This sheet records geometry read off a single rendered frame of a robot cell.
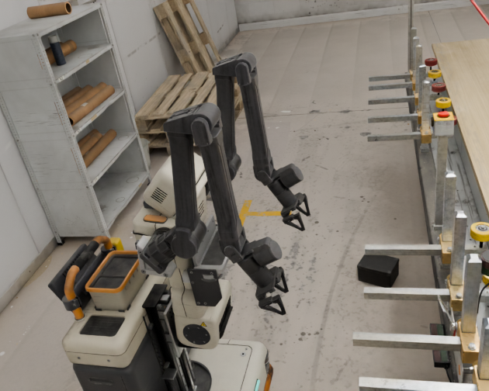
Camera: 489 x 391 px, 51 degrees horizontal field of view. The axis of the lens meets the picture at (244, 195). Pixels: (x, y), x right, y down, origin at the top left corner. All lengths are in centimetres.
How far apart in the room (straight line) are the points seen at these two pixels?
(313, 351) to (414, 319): 57
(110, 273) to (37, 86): 178
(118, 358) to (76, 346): 16
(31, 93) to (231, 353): 209
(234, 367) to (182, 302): 64
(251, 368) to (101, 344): 75
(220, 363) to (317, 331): 67
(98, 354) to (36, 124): 206
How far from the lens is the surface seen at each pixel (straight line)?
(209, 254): 175
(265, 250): 143
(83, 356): 199
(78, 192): 378
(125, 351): 191
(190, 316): 188
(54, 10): 391
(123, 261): 208
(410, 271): 323
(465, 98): 317
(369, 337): 165
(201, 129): 124
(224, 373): 239
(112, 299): 197
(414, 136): 291
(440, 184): 224
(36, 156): 380
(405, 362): 274
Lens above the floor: 206
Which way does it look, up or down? 30 degrees down
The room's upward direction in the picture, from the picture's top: 10 degrees counter-clockwise
